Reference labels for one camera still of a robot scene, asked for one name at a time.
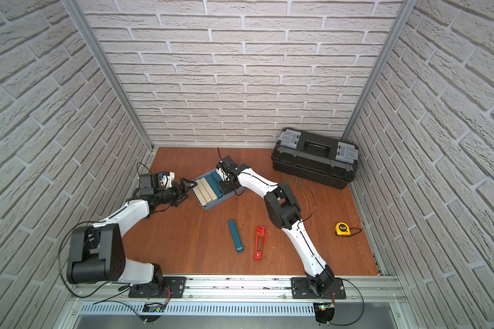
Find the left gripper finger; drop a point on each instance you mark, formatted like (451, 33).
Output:
(183, 196)
(187, 185)

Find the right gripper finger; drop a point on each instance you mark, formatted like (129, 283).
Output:
(234, 185)
(224, 186)

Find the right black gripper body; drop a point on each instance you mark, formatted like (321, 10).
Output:
(228, 180)

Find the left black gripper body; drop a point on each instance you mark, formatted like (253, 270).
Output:
(179, 193)

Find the teal pliers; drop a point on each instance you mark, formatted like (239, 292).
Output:
(217, 179)
(215, 187)
(236, 236)

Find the blue plastic storage tray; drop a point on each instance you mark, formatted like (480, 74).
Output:
(225, 195)

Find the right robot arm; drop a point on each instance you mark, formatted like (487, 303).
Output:
(284, 212)

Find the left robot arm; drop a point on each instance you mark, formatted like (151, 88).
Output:
(97, 251)

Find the red pliers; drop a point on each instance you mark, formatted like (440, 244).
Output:
(260, 240)

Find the black plastic toolbox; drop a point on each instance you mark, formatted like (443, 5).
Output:
(314, 157)

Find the yellow tape measure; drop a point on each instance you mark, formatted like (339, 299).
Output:
(342, 229)

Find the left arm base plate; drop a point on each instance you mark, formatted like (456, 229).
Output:
(170, 286)

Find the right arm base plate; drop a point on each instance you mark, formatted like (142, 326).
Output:
(301, 289)

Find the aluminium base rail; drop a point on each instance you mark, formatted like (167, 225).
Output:
(239, 295)

